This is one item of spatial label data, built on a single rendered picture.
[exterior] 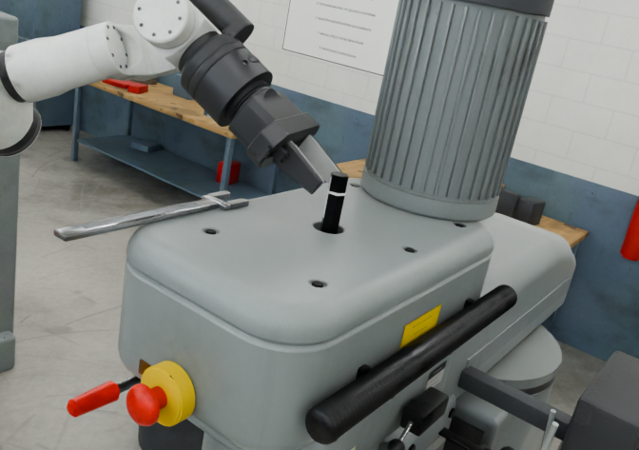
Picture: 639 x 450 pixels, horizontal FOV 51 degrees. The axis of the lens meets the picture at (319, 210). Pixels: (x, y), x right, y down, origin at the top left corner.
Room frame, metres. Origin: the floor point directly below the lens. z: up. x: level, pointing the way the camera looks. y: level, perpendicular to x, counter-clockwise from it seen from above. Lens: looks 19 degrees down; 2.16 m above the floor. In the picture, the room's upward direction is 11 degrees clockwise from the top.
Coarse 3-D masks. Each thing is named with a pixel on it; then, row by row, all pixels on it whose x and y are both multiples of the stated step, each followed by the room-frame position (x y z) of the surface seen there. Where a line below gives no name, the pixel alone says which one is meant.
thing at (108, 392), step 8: (136, 376) 0.65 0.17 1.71; (104, 384) 0.62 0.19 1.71; (112, 384) 0.62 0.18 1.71; (120, 384) 0.63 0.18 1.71; (128, 384) 0.63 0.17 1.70; (88, 392) 0.60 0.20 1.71; (96, 392) 0.60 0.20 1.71; (104, 392) 0.61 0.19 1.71; (112, 392) 0.61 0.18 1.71; (120, 392) 0.62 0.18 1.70; (72, 400) 0.58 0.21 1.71; (80, 400) 0.58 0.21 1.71; (88, 400) 0.59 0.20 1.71; (96, 400) 0.59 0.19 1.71; (104, 400) 0.60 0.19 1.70; (112, 400) 0.61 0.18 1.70; (72, 408) 0.58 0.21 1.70; (80, 408) 0.58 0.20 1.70; (88, 408) 0.59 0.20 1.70; (96, 408) 0.60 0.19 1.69; (72, 416) 0.58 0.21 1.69
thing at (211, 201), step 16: (224, 192) 0.78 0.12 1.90; (160, 208) 0.68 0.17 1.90; (176, 208) 0.69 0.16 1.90; (192, 208) 0.70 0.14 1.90; (208, 208) 0.72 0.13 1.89; (224, 208) 0.73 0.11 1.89; (80, 224) 0.60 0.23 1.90; (96, 224) 0.61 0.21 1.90; (112, 224) 0.62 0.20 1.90; (128, 224) 0.63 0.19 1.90; (144, 224) 0.65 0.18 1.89; (64, 240) 0.57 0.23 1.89
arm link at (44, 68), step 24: (24, 48) 0.80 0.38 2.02; (48, 48) 0.80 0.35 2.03; (72, 48) 0.79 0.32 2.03; (0, 72) 0.79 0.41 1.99; (24, 72) 0.79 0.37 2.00; (48, 72) 0.79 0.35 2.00; (72, 72) 0.79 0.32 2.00; (96, 72) 0.80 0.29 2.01; (0, 96) 0.78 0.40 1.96; (24, 96) 0.80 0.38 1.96; (48, 96) 0.81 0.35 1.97; (0, 120) 0.78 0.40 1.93; (24, 120) 0.81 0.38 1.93; (0, 144) 0.80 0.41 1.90; (24, 144) 0.82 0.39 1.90
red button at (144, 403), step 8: (136, 384) 0.53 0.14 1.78; (144, 384) 0.53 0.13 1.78; (128, 392) 0.53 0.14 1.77; (136, 392) 0.52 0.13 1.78; (144, 392) 0.52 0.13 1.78; (152, 392) 0.53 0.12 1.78; (160, 392) 0.54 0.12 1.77; (128, 400) 0.53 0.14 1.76; (136, 400) 0.52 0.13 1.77; (144, 400) 0.52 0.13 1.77; (152, 400) 0.52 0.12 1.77; (160, 400) 0.53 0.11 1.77; (128, 408) 0.53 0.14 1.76; (136, 408) 0.52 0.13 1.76; (144, 408) 0.52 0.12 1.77; (152, 408) 0.52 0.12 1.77; (160, 408) 0.53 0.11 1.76; (136, 416) 0.52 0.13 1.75; (144, 416) 0.51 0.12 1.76; (152, 416) 0.52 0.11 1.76; (144, 424) 0.52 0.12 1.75
